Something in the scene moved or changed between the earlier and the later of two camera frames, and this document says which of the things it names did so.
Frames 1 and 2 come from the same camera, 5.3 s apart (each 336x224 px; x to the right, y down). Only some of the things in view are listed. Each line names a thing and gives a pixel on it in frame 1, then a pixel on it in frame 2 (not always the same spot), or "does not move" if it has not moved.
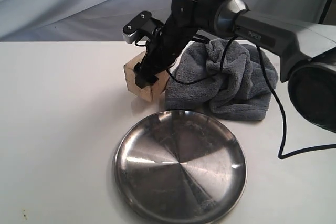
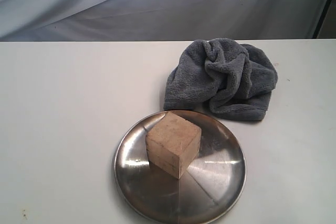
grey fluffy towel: x=228 y=79 does not move
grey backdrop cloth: x=93 y=7 does not move
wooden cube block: x=150 y=92 -> x=172 y=144
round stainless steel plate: x=179 y=167 does not move
